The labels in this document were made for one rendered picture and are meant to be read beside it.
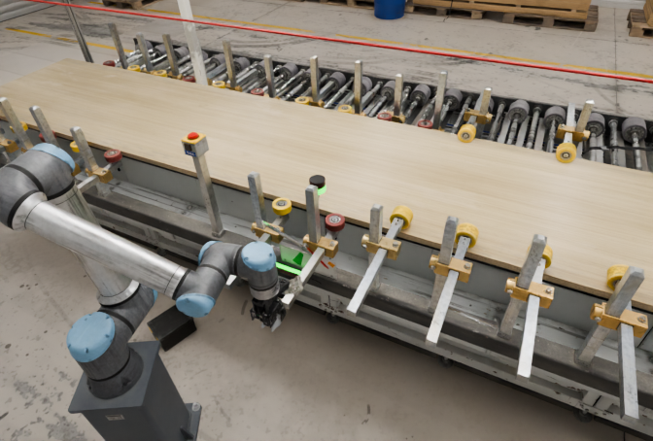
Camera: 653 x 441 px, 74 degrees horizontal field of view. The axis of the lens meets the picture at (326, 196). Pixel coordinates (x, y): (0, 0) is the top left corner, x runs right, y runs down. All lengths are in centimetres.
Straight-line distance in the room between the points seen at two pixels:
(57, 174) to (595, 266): 175
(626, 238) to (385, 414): 128
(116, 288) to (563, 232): 164
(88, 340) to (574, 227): 178
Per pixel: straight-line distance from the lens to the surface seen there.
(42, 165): 141
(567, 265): 175
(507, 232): 179
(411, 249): 183
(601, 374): 177
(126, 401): 180
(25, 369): 290
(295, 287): 156
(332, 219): 174
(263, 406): 232
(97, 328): 166
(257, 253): 123
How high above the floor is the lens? 207
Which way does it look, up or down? 39 degrees down
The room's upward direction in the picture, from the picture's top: 3 degrees counter-clockwise
